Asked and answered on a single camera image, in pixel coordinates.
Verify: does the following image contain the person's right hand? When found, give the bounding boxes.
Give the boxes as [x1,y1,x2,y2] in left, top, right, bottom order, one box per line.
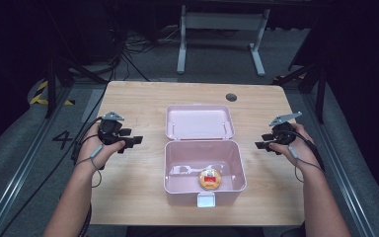
[268,121,322,174]

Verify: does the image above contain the bundle of black floor cables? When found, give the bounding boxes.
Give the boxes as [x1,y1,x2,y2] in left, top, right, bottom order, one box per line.
[112,23,182,83]

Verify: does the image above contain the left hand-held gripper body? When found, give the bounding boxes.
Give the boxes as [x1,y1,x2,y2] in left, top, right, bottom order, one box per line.
[97,111,126,145]

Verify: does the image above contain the aluminium floor rail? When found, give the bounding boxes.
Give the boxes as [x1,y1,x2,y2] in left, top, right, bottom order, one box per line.
[299,91,378,237]
[0,86,75,237]

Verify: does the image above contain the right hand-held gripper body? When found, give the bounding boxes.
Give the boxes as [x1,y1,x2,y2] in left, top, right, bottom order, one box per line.
[268,111,303,146]

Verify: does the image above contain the white metal table frame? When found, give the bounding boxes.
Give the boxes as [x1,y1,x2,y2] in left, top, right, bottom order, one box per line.
[176,4,271,78]

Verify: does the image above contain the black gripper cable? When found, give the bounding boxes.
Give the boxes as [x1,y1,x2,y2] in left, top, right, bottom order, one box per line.
[0,116,104,237]
[282,129,327,174]

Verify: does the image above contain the black tripod stand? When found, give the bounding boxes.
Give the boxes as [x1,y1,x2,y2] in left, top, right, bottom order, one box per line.
[44,56,109,119]
[271,61,328,125]

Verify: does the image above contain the person's left hand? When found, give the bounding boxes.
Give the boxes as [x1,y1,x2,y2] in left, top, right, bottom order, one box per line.
[76,122,126,173]

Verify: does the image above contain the pink plastic box with lid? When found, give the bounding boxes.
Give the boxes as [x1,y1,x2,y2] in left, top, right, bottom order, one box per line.
[163,104,248,208]

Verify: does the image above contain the grey wrist strap cord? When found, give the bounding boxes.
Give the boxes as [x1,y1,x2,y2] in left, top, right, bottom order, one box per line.
[286,144,326,184]
[73,142,106,190]

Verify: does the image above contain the yellow black floor tape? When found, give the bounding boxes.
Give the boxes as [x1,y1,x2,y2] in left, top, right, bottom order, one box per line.
[29,80,76,107]

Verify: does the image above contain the round orange snack packet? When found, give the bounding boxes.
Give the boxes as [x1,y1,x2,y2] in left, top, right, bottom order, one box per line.
[198,168,223,192]

